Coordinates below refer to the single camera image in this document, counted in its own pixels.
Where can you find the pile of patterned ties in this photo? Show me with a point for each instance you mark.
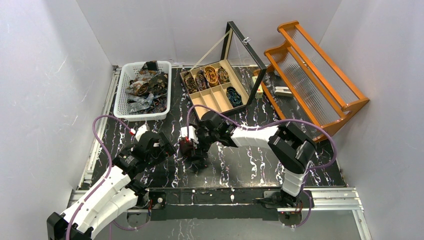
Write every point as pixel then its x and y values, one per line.
pixel 147 93

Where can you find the white stapler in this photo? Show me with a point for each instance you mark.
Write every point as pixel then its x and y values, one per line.
pixel 283 91

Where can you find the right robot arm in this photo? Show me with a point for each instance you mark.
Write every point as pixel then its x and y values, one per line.
pixel 292 147

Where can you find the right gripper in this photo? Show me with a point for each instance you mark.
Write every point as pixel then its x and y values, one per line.
pixel 193 149

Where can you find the orange wooden rack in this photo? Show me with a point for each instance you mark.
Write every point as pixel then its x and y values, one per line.
pixel 324 92

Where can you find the white plastic basket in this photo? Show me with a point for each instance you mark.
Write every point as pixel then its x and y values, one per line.
pixel 128 73

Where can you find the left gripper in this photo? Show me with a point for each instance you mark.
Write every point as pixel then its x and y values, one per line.
pixel 164 147

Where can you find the wooden tie storage box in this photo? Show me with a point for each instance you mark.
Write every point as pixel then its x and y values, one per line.
pixel 213 97

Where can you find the blue green tie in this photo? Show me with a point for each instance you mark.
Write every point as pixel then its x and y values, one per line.
pixel 234 97

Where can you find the glass box lid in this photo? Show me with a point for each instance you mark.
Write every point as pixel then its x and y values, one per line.
pixel 241 62

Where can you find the rolled purple patterned tie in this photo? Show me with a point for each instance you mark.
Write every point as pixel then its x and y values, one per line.
pixel 201 80

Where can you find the rolled dark striped tie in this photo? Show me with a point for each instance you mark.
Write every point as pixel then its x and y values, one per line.
pixel 190 83

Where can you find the rolled orange tie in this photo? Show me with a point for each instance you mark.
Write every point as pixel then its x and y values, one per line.
pixel 211 76

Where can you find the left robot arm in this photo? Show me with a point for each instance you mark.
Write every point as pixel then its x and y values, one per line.
pixel 118 190

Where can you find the rolled brown patterned tie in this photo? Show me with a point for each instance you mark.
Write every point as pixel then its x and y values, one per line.
pixel 222 75

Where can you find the red patterned tie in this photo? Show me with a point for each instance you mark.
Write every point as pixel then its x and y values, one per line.
pixel 187 148

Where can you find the small cream box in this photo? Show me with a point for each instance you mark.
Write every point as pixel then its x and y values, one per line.
pixel 259 91

